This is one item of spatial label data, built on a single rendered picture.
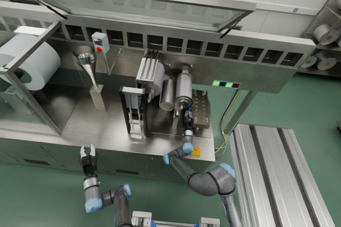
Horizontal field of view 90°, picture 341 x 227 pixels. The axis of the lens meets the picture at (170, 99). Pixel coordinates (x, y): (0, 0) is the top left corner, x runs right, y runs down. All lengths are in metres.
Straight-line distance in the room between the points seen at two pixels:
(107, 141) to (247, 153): 1.36
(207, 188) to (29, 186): 2.14
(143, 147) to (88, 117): 0.59
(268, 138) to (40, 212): 2.43
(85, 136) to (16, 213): 1.29
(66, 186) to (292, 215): 2.39
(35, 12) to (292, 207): 1.66
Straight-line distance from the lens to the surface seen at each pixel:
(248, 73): 1.62
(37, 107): 1.42
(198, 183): 1.02
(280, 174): 0.29
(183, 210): 2.30
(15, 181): 2.81
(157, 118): 1.63
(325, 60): 4.63
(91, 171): 1.10
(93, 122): 1.68
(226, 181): 1.05
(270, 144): 0.30
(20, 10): 1.72
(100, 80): 1.82
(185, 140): 1.26
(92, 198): 1.06
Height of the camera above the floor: 2.25
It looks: 50 degrees down
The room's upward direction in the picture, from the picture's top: 8 degrees clockwise
